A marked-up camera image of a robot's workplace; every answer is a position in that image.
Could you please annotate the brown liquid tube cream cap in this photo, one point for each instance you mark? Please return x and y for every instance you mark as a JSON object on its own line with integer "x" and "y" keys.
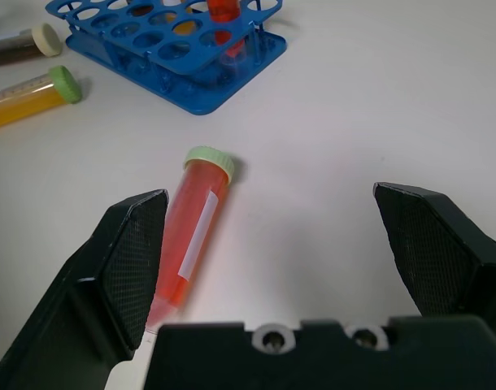
{"x": 20, "y": 44}

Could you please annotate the red liquid tube green cap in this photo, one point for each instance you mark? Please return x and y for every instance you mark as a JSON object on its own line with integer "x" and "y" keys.
{"x": 193, "y": 227}

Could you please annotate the blue test tube rack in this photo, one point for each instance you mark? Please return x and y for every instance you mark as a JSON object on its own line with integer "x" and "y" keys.
{"x": 175, "y": 53}

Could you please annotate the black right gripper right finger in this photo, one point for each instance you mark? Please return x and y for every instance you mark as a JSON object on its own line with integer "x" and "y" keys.
{"x": 439, "y": 252}

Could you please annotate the yellow liquid tube green cap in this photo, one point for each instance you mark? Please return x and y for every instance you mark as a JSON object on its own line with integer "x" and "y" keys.
{"x": 32, "y": 97}

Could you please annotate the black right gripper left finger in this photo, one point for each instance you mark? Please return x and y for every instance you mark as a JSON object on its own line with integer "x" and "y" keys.
{"x": 89, "y": 280}

